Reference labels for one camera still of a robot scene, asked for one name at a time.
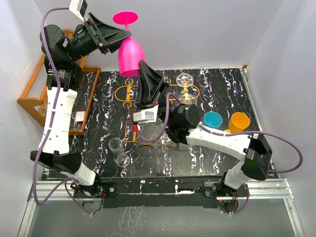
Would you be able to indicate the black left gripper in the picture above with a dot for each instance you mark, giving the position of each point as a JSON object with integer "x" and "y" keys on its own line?
{"x": 106, "y": 35}

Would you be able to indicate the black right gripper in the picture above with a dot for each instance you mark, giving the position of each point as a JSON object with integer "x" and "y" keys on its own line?
{"x": 149, "y": 93}

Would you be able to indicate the pink plastic wine glass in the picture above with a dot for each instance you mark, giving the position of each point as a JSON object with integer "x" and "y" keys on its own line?
{"x": 130, "y": 52}

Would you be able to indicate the tall clear wine glass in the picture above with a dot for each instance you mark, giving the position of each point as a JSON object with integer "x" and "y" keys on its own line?
{"x": 184, "y": 80}

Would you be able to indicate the short clear wine glass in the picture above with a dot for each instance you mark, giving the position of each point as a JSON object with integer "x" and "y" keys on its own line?
{"x": 187, "y": 98}

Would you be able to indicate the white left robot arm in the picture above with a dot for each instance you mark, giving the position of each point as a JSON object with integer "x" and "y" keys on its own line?
{"x": 63, "y": 74}

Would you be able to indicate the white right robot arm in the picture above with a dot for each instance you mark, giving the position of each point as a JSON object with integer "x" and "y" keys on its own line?
{"x": 181, "y": 122}

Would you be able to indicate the blue plastic wine glass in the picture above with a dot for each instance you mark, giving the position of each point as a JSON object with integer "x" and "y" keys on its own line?
{"x": 212, "y": 120}

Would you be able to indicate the orange plastic wine glass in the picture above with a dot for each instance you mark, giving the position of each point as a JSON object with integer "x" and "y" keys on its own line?
{"x": 238, "y": 122}

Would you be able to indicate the orange wooden shelf rack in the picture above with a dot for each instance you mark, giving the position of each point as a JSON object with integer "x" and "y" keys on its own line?
{"x": 34, "y": 96}

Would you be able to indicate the clear champagne flute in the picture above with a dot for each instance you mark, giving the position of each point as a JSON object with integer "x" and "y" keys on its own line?
{"x": 117, "y": 148}

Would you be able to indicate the red white small box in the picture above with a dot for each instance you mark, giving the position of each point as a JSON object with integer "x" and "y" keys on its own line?
{"x": 79, "y": 117}

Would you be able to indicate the black base bar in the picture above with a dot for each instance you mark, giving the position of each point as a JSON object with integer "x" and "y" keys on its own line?
{"x": 166, "y": 192}

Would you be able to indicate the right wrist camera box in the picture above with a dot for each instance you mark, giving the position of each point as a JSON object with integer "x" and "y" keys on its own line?
{"x": 144, "y": 116}

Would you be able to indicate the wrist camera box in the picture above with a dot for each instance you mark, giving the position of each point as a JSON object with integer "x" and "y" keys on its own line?
{"x": 78, "y": 8}
{"x": 144, "y": 116}

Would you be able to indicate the gold wire wine glass rack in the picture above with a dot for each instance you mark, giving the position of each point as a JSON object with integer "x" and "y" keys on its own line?
{"x": 128, "y": 103}

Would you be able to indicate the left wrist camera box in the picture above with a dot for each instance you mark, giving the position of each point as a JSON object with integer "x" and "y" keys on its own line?
{"x": 78, "y": 8}

